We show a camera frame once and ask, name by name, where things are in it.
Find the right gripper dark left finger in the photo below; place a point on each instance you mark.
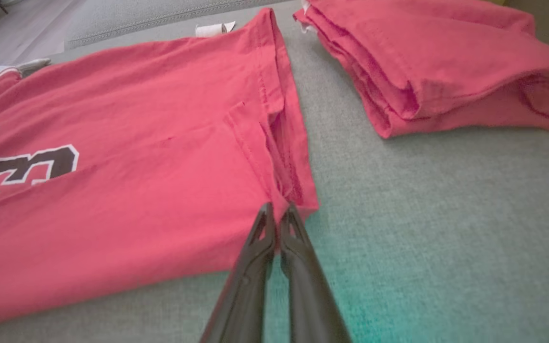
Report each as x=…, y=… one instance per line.
x=250, y=286

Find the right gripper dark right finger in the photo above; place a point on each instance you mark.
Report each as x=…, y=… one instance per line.
x=308, y=295

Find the red jersey with black number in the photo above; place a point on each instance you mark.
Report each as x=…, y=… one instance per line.
x=136, y=190

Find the red jersey with white stripes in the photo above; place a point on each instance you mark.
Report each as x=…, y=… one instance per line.
x=446, y=62

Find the large grey sofa seat cushion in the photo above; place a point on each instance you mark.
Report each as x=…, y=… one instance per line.
x=446, y=238

